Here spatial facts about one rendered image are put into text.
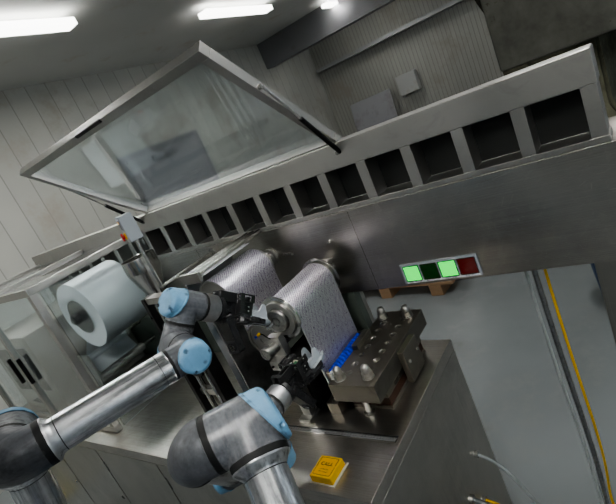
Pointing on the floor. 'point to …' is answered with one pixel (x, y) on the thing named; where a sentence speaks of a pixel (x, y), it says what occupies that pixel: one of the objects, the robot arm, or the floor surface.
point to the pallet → (419, 285)
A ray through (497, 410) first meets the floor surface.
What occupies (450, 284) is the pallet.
